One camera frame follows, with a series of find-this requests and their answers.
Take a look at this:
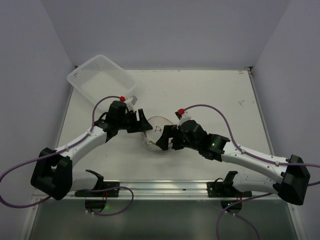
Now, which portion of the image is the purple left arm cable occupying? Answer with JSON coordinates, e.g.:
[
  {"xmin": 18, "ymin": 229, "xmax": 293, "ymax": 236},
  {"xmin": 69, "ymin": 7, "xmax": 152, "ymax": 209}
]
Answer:
[{"xmin": 0, "ymin": 95, "xmax": 126, "ymax": 208}]

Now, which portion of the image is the round white mesh laundry bag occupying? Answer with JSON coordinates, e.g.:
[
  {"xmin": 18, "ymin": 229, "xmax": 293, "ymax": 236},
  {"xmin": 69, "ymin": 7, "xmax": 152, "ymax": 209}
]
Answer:
[{"xmin": 142, "ymin": 116, "xmax": 173, "ymax": 152}]

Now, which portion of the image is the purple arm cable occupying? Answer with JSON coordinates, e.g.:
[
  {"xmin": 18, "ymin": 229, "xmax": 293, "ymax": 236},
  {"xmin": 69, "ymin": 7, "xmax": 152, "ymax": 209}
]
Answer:
[
  {"xmin": 0, "ymin": 95, "xmax": 126, "ymax": 208},
  {"xmin": 174, "ymin": 103, "xmax": 320, "ymax": 240}
]

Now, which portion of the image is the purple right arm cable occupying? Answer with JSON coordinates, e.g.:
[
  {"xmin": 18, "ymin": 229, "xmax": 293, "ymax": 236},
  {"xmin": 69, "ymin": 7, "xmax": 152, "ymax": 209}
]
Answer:
[{"xmin": 174, "ymin": 103, "xmax": 320, "ymax": 240}]

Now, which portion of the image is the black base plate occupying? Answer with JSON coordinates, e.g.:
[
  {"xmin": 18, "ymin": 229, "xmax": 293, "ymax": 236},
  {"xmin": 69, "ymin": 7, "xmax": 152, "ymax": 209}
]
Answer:
[
  {"xmin": 206, "ymin": 181, "xmax": 253, "ymax": 198},
  {"xmin": 74, "ymin": 181, "xmax": 120, "ymax": 198}
]

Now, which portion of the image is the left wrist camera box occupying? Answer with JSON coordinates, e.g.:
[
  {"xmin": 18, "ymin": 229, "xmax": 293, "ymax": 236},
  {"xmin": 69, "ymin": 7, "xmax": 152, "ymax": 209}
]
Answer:
[{"xmin": 124, "ymin": 95, "xmax": 138, "ymax": 108}]

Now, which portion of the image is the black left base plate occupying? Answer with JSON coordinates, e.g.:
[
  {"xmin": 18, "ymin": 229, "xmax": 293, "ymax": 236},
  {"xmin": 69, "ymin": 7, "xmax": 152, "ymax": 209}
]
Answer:
[{"xmin": 74, "ymin": 181, "xmax": 120, "ymax": 198}]

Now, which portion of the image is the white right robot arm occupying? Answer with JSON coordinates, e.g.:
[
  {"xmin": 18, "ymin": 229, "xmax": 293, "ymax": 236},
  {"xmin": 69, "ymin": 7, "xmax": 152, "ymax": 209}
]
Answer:
[{"xmin": 156, "ymin": 120, "xmax": 310, "ymax": 206}]

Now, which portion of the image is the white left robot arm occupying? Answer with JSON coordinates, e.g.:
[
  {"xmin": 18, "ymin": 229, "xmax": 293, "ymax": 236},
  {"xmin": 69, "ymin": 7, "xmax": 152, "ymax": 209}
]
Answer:
[{"xmin": 30, "ymin": 100, "xmax": 153, "ymax": 200}]

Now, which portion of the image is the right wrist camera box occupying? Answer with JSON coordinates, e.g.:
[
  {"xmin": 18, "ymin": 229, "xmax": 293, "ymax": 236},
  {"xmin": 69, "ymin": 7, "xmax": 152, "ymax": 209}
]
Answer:
[{"xmin": 175, "ymin": 108, "xmax": 191, "ymax": 126}]

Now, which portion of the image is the white plastic basket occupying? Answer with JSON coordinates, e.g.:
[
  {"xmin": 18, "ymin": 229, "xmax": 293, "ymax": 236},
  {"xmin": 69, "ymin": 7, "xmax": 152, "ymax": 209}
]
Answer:
[{"xmin": 67, "ymin": 55, "xmax": 138, "ymax": 105}]

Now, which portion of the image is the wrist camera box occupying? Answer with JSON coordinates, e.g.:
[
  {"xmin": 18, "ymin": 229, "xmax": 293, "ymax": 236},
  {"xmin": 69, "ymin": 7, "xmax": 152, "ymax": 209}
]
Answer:
[
  {"xmin": 124, "ymin": 95, "xmax": 138, "ymax": 108},
  {"xmin": 175, "ymin": 108, "xmax": 191, "ymax": 126}
]

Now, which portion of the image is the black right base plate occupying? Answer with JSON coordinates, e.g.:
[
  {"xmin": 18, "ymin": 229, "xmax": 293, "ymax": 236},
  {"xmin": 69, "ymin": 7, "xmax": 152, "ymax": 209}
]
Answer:
[{"xmin": 206, "ymin": 181, "xmax": 253, "ymax": 198}]

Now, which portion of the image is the aluminium mounting rail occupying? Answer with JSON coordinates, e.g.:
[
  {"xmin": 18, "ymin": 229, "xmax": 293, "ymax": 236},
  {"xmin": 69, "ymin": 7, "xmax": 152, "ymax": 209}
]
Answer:
[{"xmin": 33, "ymin": 173, "xmax": 281, "ymax": 200}]

